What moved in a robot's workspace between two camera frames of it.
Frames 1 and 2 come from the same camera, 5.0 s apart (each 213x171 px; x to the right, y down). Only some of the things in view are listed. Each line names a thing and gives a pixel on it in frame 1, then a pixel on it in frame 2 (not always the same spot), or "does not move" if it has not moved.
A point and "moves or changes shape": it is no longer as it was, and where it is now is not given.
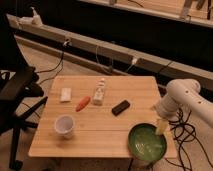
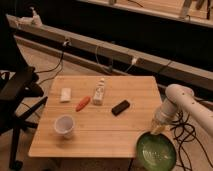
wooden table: [93, 116] does not move
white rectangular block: [65, 94] does not move
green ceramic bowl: [145, 144] moves or changes shape
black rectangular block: [116, 110] does not move
